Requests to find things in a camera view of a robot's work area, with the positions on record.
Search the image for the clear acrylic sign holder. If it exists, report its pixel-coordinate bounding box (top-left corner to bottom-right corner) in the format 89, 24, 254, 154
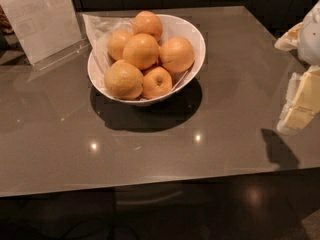
0, 0, 88, 70

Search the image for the white paper bowl liner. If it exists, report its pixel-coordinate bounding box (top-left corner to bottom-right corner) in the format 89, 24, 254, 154
81, 13, 135, 76

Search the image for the small orange front centre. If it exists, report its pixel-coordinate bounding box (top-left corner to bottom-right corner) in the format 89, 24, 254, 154
142, 66, 172, 99

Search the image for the orange at bowl back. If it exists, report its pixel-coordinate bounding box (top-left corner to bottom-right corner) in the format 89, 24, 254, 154
132, 11, 163, 41

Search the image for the large orange front left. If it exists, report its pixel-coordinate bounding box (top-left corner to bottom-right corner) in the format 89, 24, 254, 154
104, 61, 143, 100

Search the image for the white ceramic bowl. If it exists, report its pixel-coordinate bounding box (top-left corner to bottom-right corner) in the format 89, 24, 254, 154
88, 14, 206, 106

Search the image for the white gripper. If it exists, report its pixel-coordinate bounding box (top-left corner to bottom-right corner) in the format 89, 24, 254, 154
274, 0, 320, 135

